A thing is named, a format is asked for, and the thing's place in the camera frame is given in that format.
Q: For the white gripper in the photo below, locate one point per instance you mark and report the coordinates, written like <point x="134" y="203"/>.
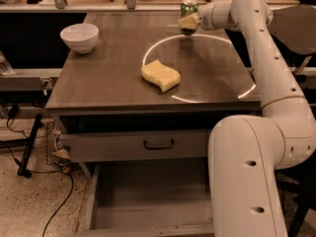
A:
<point x="206" y="20"/>

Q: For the green soda can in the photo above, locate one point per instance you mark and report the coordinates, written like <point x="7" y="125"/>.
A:
<point x="188" y="7"/>

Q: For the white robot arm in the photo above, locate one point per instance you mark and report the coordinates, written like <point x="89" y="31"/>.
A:
<point x="245" y="151"/>

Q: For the grey drawer cabinet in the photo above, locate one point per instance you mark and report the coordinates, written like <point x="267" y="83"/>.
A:
<point x="104" y="91"/>

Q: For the open middle drawer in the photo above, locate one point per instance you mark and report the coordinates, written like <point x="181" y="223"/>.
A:
<point x="149" y="198"/>

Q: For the yellow sponge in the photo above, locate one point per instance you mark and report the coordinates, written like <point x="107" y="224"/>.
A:
<point x="161" y="75"/>

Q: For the white ceramic bowl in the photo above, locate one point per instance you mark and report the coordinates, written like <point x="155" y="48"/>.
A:
<point x="81" y="38"/>

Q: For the clear plastic bottle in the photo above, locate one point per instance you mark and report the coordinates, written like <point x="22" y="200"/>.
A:
<point x="5" y="67"/>

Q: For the black stand leg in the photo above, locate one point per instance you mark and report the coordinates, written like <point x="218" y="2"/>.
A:
<point x="28" y="144"/>

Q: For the top drawer with black handle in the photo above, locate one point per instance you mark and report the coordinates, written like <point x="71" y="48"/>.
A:
<point x="141" y="145"/>

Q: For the wire mesh basket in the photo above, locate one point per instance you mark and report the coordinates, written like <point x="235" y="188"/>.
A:
<point x="56" y="154"/>

